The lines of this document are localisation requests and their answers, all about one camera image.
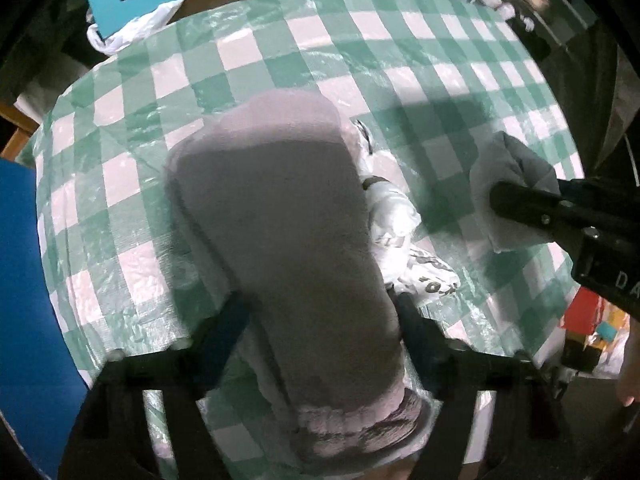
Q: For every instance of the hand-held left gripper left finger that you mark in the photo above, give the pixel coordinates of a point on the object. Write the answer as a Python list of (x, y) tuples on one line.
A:
[(220, 332)]

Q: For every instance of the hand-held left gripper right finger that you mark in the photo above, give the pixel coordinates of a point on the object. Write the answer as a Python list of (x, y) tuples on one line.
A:
[(417, 327)]

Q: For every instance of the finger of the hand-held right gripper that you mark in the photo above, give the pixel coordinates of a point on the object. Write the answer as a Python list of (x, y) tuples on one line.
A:
[(535, 207)]

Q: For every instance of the light grey sock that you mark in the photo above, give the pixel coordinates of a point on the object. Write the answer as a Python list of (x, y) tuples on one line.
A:
[(505, 170)]

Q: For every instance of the large grey fuzzy sock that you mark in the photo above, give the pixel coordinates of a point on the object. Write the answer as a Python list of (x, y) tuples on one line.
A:
[(285, 240)]

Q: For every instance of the cardboard shoe box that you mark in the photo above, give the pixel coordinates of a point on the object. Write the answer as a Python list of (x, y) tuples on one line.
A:
[(30, 290)]

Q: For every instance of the person's right hand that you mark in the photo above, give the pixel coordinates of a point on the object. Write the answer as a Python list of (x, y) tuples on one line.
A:
[(631, 370)]

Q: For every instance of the colourful cardboard box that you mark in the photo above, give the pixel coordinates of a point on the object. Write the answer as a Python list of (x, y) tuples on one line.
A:
[(595, 322)]

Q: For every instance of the white printed plastic bag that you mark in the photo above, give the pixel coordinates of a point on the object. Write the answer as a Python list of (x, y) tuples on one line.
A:
[(405, 245)]

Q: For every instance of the metal shoe rack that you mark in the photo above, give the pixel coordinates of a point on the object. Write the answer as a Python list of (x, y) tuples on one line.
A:
[(545, 10)]

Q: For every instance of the white shoes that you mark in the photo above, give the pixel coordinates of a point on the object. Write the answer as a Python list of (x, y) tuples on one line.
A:
[(500, 4)]

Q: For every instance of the green checked plastic tablecloth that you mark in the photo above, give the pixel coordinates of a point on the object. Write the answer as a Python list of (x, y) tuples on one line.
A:
[(280, 50)]

